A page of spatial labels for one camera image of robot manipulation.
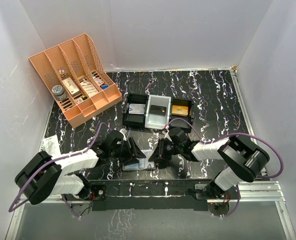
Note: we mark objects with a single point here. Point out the gold credit card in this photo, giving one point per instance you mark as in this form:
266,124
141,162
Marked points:
179,110

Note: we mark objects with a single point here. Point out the black left card tray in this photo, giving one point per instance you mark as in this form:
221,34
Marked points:
135,121

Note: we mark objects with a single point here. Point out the white red box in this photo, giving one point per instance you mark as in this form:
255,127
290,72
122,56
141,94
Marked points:
71,86

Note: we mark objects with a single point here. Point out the white label card stack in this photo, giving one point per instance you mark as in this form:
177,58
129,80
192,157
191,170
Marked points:
88,87

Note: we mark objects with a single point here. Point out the silver credit card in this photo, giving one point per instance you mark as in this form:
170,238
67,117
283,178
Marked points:
136,109

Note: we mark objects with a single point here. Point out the blue small object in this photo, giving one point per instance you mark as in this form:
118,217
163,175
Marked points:
104,86

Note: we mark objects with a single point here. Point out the white patterned paper sheet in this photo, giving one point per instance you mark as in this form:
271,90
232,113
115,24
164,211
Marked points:
51,145

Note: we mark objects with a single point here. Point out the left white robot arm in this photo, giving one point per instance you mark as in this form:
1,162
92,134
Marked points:
45,175

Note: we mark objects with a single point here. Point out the small colourful packet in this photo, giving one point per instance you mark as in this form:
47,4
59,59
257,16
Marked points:
97,79

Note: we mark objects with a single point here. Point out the white middle card tray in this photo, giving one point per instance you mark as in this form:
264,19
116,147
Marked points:
156,121

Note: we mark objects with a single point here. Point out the orange plastic file organizer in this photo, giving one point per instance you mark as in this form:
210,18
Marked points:
76,59

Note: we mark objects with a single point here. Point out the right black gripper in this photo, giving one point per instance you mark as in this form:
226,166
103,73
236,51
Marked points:
156,155

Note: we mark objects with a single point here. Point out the black right card tray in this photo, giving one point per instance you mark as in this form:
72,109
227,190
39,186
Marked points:
183,120

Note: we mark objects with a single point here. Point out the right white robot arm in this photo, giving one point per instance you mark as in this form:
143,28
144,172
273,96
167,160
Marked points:
244,158

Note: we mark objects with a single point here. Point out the black card tray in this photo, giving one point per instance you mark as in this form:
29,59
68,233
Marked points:
135,121
183,120

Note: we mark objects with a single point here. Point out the round patterned tin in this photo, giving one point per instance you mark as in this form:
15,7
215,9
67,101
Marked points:
59,92

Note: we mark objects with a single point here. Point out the grey leather card holder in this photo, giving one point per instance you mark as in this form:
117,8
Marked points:
141,163

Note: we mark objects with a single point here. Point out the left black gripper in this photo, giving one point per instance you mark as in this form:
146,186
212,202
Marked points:
138,153

